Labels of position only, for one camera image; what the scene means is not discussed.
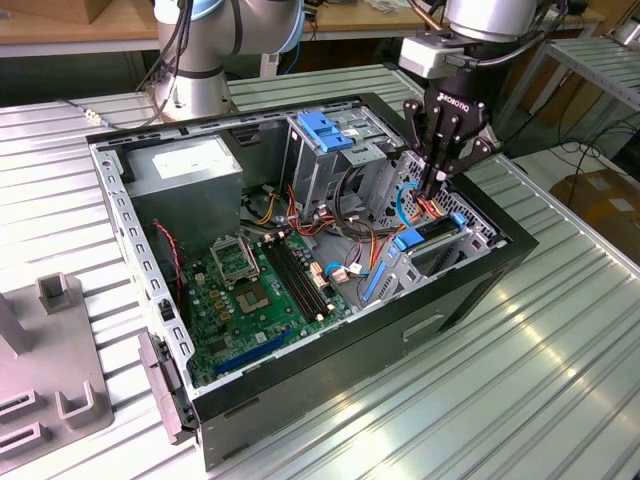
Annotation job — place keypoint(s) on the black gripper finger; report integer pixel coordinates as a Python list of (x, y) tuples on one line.
[(414, 115), (480, 150)]

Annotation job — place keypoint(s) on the hard disk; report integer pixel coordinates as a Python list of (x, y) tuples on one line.
[(435, 231)]

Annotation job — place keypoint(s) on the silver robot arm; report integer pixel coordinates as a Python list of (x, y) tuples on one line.
[(200, 75)]

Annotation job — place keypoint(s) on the perforated metal disk bay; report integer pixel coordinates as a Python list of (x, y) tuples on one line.
[(470, 210)]

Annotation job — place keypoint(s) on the blue plastic cage latch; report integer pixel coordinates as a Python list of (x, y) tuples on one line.
[(320, 132)]

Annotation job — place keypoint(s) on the metal drive cage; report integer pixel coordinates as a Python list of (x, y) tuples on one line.
[(320, 180)]

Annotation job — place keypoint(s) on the brown cardboard box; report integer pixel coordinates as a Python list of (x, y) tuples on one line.
[(600, 200)]

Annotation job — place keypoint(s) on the metal slat side table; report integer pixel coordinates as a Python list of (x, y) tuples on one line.
[(600, 65)]

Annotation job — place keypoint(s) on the white board power connector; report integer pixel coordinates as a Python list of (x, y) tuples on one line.
[(318, 276)]

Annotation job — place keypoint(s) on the black RAM slot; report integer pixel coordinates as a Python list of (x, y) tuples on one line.
[(296, 280), (289, 280), (309, 280), (302, 280)]

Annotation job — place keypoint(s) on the grey power supply box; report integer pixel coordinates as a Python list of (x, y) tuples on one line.
[(185, 200)]

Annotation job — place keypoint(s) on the black PC case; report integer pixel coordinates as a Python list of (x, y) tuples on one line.
[(350, 365)]

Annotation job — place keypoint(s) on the green motherboard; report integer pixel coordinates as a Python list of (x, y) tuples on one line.
[(240, 330)]

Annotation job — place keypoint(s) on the blue expansion slot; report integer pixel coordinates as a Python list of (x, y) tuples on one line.
[(250, 355)]

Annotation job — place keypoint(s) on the wooden desk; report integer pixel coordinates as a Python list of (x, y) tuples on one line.
[(75, 35)]

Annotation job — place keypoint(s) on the expansion card retainer latch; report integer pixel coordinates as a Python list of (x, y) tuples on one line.
[(160, 380)]

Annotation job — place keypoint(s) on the grey parts rack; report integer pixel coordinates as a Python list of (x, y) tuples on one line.
[(50, 350)]

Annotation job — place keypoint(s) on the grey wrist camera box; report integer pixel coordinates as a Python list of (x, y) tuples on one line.
[(417, 57)]

